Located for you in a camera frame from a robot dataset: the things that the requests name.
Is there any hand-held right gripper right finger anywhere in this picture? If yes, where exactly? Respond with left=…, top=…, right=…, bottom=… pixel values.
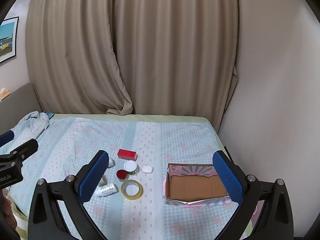
left=212, top=151, right=294, bottom=240

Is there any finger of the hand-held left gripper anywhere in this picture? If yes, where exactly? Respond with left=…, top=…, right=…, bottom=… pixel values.
left=10, top=139, right=39, bottom=160
left=0, top=130, right=15, bottom=150

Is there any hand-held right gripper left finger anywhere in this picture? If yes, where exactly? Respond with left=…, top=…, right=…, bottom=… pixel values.
left=27, top=149, right=110, bottom=240

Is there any white pill bottle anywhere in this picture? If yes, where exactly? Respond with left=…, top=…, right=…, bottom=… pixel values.
left=94, top=182, right=118, bottom=198

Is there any small red lid jar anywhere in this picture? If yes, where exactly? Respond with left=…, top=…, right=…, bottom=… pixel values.
left=116, top=169, right=128, bottom=182

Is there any cardboard box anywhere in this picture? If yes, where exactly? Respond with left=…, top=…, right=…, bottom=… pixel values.
left=162, top=163, right=232, bottom=206

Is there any white lid green label jar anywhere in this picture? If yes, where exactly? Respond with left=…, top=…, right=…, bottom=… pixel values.
left=123, top=160, right=139, bottom=175

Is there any clear tape roll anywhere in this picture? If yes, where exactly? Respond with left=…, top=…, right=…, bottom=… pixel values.
left=120, top=179, right=144, bottom=201

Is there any crumpled light blue cloth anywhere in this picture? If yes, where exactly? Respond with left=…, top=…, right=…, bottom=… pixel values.
left=15, top=110, right=52, bottom=141

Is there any grey sofa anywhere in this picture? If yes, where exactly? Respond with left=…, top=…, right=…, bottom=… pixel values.
left=0, top=82, right=41, bottom=137

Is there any small red box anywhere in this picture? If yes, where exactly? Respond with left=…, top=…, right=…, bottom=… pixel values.
left=117, top=149, right=138, bottom=162

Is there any tissue box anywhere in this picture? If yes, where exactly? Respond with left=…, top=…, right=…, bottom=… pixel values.
left=0, top=87, right=11, bottom=102

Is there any blue checked bed sheet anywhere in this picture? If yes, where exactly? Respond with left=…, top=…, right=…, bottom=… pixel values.
left=5, top=115, right=259, bottom=240

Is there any light green mattress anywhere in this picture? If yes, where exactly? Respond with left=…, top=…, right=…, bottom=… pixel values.
left=7, top=114, right=227, bottom=240

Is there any beige curtain panel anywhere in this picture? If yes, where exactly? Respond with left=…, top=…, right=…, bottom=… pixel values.
left=25, top=0, right=134, bottom=116
left=112, top=0, right=238, bottom=135

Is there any framed wall poster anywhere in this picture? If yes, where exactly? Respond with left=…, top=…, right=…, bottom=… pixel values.
left=0, top=16, right=20, bottom=64

